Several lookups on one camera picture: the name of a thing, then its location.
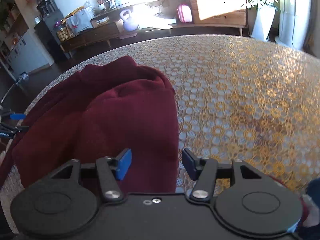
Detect black coffee machine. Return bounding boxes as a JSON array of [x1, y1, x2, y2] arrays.
[[36, 0, 59, 18]]

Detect jar of gold chocolates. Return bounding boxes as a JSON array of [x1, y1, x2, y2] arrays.
[[55, 21, 75, 42]]

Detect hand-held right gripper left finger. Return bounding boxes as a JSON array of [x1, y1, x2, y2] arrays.
[[51, 147, 133, 203]]

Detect white planter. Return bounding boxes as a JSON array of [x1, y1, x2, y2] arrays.
[[251, 4, 276, 42]]

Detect flat cardboard box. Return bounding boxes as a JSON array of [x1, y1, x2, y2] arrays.
[[91, 16, 111, 28]]

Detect pink case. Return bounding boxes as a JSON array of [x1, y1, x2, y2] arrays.
[[177, 3, 193, 23]]

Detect wooden wall shelves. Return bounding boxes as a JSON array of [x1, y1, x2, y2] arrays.
[[0, 0, 30, 55]]

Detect wooden TV cabinet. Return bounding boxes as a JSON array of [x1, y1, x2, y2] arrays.
[[60, 0, 249, 54]]

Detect white storage cabinet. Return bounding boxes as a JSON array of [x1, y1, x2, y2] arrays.
[[0, 27, 55, 76]]

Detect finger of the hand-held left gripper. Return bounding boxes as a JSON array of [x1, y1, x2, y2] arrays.
[[0, 109, 27, 120], [0, 122, 30, 134]]

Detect white tower air conditioner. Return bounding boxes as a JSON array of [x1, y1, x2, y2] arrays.
[[274, 0, 313, 51]]

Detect maroon sweater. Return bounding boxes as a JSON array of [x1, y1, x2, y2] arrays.
[[0, 55, 179, 194]]

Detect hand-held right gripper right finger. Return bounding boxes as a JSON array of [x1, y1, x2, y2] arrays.
[[182, 147, 264, 203]]

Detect white gift bag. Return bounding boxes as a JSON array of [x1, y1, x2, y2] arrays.
[[66, 6, 95, 35]]

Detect purple kettlebell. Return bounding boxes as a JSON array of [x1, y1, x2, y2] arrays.
[[120, 8, 139, 31]]

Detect dark grey cabinet with coffee machine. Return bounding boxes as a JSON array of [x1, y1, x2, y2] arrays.
[[33, 10, 72, 63]]

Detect person's leg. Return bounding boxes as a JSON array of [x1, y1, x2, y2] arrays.
[[298, 179, 320, 240]]

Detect pair of white shoes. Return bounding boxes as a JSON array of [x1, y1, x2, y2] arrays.
[[16, 71, 30, 86]]

